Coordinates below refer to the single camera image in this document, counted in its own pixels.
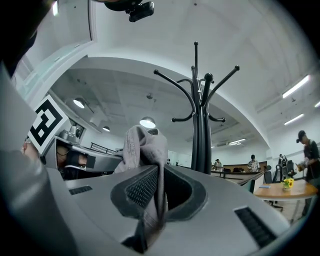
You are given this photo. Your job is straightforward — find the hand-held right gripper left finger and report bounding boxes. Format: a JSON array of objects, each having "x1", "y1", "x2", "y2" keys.
[{"x1": 46, "y1": 164, "x2": 160, "y2": 245}]

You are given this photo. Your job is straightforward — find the round wooden table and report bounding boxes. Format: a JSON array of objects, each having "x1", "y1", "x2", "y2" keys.
[{"x1": 253, "y1": 179, "x2": 320, "y2": 213}]

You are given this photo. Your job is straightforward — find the black coat rack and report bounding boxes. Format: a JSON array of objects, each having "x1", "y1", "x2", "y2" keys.
[{"x1": 153, "y1": 41, "x2": 241, "y2": 176}]

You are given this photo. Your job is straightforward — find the black office chair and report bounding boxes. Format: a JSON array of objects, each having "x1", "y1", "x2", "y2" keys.
[{"x1": 263, "y1": 164, "x2": 274, "y2": 185}]

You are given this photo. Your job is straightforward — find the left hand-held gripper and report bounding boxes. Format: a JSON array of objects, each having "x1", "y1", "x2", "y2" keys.
[{"x1": 26, "y1": 94, "x2": 124, "y2": 181}]

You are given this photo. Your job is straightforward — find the black balcony railing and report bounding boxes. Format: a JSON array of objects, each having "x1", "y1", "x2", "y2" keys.
[{"x1": 90, "y1": 141, "x2": 117, "y2": 155}]

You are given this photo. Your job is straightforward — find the grey cloth garment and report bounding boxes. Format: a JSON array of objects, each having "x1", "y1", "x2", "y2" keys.
[{"x1": 112, "y1": 124, "x2": 169, "y2": 253}]

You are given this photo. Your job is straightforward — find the black head camera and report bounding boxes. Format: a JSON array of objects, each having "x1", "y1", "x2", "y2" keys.
[{"x1": 125, "y1": 1, "x2": 155, "y2": 23}]

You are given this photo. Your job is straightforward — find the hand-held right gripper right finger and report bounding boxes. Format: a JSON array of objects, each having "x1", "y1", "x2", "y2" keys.
[{"x1": 147, "y1": 164, "x2": 292, "y2": 255}]

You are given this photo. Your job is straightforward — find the wooden counter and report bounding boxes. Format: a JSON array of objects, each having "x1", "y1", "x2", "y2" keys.
[{"x1": 211, "y1": 163, "x2": 266, "y2": 186}]

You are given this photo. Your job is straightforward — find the vase of yellow flowers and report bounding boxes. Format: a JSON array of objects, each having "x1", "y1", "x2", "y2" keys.
[{"x1": 281, "y1": 177, "x2": 295, "y2": 192}]

